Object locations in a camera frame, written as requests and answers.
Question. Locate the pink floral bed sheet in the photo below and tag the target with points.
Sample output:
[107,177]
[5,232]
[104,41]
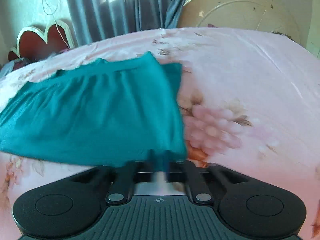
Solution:
[267,82]

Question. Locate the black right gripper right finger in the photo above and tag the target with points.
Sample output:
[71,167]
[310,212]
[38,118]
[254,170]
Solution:
[174,169]

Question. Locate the grey-blue window curtain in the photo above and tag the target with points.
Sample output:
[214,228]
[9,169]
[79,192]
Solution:
[96,20]

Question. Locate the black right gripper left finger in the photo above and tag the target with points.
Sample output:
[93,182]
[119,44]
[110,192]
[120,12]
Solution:
[146,169]

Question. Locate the pile of colourful bedding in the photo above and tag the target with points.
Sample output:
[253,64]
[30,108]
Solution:
[23,62]

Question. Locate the teal sweatshirt with yellow text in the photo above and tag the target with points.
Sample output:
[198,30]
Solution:
[102,113]

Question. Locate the round cream folding table top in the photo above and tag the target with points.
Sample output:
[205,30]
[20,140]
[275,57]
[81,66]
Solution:
[262,15]

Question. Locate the red cream scalloped headboard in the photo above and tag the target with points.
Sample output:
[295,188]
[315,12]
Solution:
[35,44]

